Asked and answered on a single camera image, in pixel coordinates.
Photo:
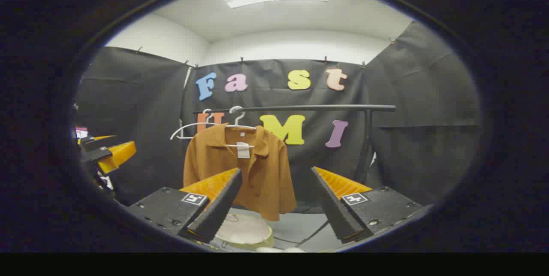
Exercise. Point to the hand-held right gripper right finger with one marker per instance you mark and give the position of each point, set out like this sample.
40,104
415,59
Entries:
336,211

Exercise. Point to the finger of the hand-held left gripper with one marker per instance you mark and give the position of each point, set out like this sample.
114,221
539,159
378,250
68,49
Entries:
120,153
94,144

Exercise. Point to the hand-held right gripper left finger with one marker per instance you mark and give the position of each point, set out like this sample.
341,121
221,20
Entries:
218,211

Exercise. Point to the round white laundry hamper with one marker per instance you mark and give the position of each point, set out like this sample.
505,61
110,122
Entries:
244,231

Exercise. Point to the brown shirt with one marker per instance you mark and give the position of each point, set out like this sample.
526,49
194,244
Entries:
270,173

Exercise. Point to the white plastic hanger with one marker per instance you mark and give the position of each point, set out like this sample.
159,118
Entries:
188,128
237,115

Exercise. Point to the black clothes rack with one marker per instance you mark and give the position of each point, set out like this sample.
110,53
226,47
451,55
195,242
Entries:
309,107

